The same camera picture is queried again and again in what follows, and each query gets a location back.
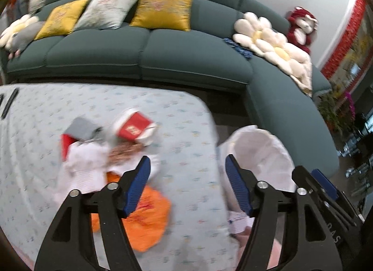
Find grey white embroidered pillow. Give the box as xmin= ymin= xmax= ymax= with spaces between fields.
xmin=73 ymin=0 xmax=140 ymax=30

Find light blue printed tablecloth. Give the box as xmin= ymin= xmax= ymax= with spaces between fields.
xmin=0 ymin=83 xmax=242 ymax=271

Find grey fabric pouch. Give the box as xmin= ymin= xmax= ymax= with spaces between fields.
xmin=66 ymin=117 xmax=102 ymax=142

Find white printed receipt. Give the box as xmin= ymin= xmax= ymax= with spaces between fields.
xmin=228 ymin=211 xmax=255 ymax=235

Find white paper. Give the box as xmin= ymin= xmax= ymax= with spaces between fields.
xmin=62 ymin=140 xmax=111 ymax=197

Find white flower-shaped cushion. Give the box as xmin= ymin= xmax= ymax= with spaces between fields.
xmin=262 ymin=39 xmax=314 ymax=98
xmin=0 ymin=15 xmax=40 ymax=48
xmin=232 ymin=12 xmax=287 ymax=56

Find red and white paper box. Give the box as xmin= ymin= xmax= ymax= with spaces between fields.
xmin=112 ymin=108 xmax=159 ymax=147

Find large yellow embroidered pillow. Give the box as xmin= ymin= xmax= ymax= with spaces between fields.
xmin=129 ymin=0 xmax=196 ymax=32

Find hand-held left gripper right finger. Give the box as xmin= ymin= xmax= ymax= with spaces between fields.
xmin=225 ymin=154 xmax=343 ymax=271

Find blue patterned cloth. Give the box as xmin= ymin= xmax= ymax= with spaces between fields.
xmin=224 ymin=38 xmax=252 ymax=60

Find dark green sofa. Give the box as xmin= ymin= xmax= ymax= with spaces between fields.
xmin=0 ymin=0 xmax=340 ymax=178

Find red plush toy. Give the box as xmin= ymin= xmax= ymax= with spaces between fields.
xmin=286 ymin=6 xmax=319 ymax=54

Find small yellow embroidered pillow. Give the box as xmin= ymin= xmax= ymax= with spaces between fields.
xmin=34 ymin=0 xmax=90 ymax=40

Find grey plush toy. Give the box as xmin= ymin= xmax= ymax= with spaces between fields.
xmin=7 ymin=21 xmax=44 ymax=58

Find brown snack bag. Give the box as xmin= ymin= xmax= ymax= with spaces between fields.
xmin=107 ymin=142 xmax=144 ymax=168

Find red door frame decoration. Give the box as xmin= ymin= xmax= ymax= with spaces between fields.
xmin=321 ymin=0 xmax=368 ymax=80

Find green potted plant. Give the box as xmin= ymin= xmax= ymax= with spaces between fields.
xmin=316 ymin=90 xmax=358 ymax=136

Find orange plastic bag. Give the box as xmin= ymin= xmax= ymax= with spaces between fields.
xmin=90 ymin=172 xmax=172 ymax=252

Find red packet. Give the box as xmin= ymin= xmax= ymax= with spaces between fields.
xmin=61 ymin=134 xmax=78 ymax=161

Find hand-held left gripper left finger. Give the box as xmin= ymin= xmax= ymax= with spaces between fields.
xmin=34 ymin=156 xmax=152 ymax=271

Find dark furniture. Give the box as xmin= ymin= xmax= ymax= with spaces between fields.
xmin=338 ymin=113 xmax=373 ymax=198

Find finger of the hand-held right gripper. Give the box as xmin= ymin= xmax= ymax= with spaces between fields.
xmin=310 ymin=169 xmax=365 ymax=222
xmin=292 ymin=165 xmax=357 ymax=228

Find pink slipper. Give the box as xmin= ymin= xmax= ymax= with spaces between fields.
xmin=237 ymin=226 xmax=282 ymax=271

